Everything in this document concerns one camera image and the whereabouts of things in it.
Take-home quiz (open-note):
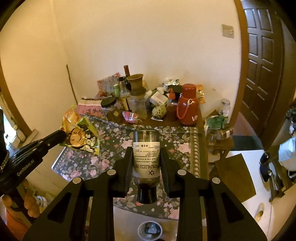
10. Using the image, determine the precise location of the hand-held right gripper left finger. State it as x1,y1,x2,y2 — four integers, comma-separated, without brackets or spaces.
22,146,134,241

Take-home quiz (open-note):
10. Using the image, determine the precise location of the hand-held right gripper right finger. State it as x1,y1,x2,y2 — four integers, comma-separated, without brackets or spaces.
159,147,267,241

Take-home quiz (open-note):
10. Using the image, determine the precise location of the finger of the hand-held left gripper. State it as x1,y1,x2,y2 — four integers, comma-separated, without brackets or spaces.
10,129,68,158
11,141,65,168

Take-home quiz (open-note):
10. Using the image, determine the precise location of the yellow-green cartoon snack packet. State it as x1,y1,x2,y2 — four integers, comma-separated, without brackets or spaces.
59,116,101,154

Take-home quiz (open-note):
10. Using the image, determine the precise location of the dark bottle with white label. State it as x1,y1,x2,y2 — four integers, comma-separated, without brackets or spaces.
132,130,162,204

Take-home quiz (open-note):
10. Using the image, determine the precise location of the white plastic bucket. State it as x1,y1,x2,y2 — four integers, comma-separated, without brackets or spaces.
137,221,162,240

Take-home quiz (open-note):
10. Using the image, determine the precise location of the person's left hand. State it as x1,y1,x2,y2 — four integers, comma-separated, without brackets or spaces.
2,180,41,218

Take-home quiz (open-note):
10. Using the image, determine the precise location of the orange snack packet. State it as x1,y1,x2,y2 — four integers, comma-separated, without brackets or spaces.
61,109,81,130

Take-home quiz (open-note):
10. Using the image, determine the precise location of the dark floral tablecloth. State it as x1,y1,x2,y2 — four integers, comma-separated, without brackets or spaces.
52,116,207,219

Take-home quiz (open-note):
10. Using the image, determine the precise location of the white plastic bottle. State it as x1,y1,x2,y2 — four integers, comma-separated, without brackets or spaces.
36,196,50,208

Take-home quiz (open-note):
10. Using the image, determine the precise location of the pink patterned box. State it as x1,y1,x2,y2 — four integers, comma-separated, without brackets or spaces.
75,103,104,116

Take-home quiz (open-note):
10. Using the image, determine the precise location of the wooden side stool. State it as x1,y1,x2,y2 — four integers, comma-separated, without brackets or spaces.
203,109,235,160

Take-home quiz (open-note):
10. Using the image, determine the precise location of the red snack packet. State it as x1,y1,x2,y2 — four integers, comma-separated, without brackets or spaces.
122,111,139,123

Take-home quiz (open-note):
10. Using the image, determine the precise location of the black-lid glass jar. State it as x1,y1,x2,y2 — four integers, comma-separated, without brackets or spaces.
100,97,121,121

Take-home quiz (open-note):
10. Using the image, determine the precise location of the low wooden stool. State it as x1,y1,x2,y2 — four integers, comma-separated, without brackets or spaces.
214,153,257,202

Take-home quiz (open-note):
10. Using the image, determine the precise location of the green custard apple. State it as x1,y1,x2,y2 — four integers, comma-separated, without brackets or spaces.
151,105,167,120

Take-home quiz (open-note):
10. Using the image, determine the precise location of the red-cap sauce bottle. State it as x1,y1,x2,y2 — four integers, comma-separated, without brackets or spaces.
166,88,178,121

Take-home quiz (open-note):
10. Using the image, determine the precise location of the tall clear glass jar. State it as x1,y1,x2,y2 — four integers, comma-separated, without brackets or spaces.
128,93,148,120

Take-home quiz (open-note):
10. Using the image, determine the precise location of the red thermos flask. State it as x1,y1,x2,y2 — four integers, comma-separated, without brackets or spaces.
177,83,199,127

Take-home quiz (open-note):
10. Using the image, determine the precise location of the green plastic bag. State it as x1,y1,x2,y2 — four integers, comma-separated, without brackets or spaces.
205,115,228,129

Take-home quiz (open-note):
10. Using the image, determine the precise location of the small brown jar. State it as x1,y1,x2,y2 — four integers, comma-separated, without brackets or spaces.
218,127,233,139

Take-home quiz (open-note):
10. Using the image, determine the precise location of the yellow-label bottle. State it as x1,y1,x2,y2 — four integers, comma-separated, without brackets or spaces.
119,77,131,112

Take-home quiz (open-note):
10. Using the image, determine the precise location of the pink floral box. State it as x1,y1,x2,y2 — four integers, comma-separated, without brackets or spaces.
97,72,121,93

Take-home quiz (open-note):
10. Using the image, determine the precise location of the white box with green label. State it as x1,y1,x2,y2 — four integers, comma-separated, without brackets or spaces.
149,91,168,106

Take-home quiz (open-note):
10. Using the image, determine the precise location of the dark door mat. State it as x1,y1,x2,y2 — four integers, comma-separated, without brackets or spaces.
232,134,263,151

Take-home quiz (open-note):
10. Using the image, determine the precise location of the white-lid clear jar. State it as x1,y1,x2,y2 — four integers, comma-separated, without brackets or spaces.
218,98,231,116

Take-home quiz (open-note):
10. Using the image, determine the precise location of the brown ceramic vase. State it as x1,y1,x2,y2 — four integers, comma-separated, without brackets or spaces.
126,74,147,96

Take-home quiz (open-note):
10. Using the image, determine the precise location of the dark wine bottle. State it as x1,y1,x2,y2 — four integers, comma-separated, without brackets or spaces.
123,65,132,91

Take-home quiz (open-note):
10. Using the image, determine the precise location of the silver foil wrapper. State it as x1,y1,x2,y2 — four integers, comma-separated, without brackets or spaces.
162,77,181,87

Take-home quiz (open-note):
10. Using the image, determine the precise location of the white plastic bag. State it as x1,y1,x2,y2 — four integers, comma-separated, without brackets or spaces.
279,137,296,171

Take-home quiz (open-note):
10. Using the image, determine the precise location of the brown panelled door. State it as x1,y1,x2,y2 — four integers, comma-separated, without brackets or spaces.
240,0,284,137

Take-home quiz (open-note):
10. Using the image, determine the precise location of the brown wooden window frame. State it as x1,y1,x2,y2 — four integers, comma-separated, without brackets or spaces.
0,62,38,144

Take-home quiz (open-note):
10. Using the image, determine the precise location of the brown wooden door frame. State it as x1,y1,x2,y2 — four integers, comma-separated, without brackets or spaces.
233,0,296,149

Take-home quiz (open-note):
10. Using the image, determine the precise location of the wall light switch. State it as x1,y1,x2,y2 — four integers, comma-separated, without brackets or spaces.
221,24,235,38

